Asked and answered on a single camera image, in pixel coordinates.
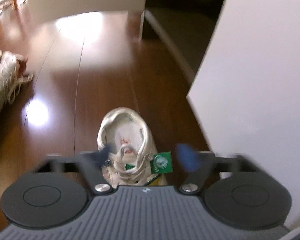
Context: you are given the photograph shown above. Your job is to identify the white green sneaker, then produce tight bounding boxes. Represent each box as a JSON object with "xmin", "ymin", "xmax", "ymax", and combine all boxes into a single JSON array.
[{"xmin": 97, "ymin": 107, "xmax": 167, "ymax": 188}]

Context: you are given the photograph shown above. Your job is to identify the white orange mesh sneaker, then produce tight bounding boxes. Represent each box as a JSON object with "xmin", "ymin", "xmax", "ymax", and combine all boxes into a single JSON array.
[{"xmin": 0, "ymin": 50, "xmax": 33, "ymax": 112}]

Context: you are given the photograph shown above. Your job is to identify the white cabinet door right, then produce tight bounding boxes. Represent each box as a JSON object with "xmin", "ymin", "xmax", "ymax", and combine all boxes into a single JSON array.
[{"xmin": 187, "ymin": 0, "xmax": 300, "ymax": 229}]

